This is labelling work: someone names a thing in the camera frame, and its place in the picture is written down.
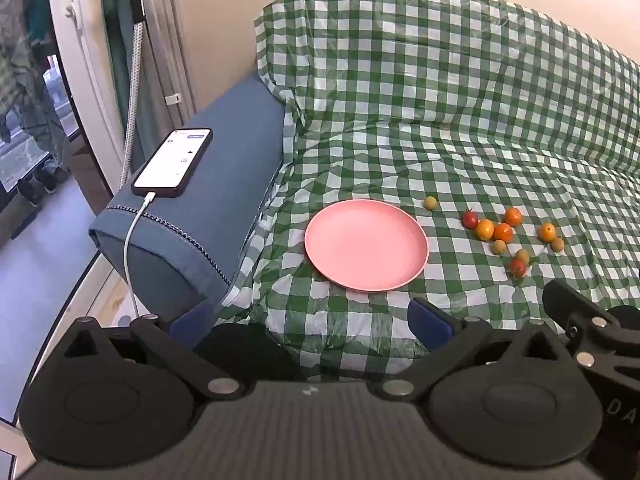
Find dark shoe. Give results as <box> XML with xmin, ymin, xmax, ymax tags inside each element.
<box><xmin>38</xmin><ymin>160</ymin><xmax>65</xmax><ymax>195</ymax></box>
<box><xmin>17</xmin><ymin>179</ymin><xmax>43</xmax><ymax>207</ymax></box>

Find green checked tablecloth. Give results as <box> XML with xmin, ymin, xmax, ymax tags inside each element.
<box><xmin>220</xmin><ymin>0</ymin><xmax>640</xmax><ymax>377</ymax></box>

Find black smartphone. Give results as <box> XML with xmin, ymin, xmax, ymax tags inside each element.
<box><xmin>131</xmin><ymin>128</ymin><xmax>213</xmax><ymax>198</ymax></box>

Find hanging clothes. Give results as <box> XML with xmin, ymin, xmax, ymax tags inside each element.
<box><xmin>0</xmin><ymin>0</ymin><xmax>74</xmax><ymax>176</ymax></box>

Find grey-green curtain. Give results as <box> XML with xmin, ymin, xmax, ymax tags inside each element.
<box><xmin>100</xmin><ymin>0</ymin><xmax>166</xmax><ymax>161</ymax></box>

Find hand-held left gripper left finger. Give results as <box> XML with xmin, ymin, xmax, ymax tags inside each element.
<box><xmin>62</xmin><ymin>299</ymin><xmax>249</xmax><ymax>402</ymax></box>

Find white door frame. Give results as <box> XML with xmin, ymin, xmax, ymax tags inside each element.
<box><xmin>44</xmin><ymin>0</ymin><xmax>127</xmax><ymax>202</ymax></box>

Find pink plate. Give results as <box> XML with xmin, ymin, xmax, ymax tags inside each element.
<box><xmin>304</xmin><ymin>199</ymin><xmax>430</xmax><ymax>292</ymax></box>

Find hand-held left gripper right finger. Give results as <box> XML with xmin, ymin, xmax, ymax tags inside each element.
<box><xmin>367</xmin><ymin>297</ymin><xmax>571</xmax><ymax>403</ymax></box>

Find braided grey cable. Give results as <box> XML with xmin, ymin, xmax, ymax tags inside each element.
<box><xmin>117</xmin><ymin>20</ymin><xmax>147</xmax><ymax>194</ymax></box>

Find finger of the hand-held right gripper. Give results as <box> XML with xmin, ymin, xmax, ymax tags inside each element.
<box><xmin>542</xmin><ymin>278</ymin><xmax>622</xmax><ymax>369</ymax></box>

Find white charging cable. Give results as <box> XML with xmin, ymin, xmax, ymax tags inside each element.
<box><xmin>123</xmin><ymin>191</ymin><xmax>158</xmax><ymax>319</ymax></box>

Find blue sofa armrest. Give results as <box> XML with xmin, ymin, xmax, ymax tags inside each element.
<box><xmin>89</xmin><ymin>71</ymin><xmax>287</xmax><ymax>323</ymax></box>

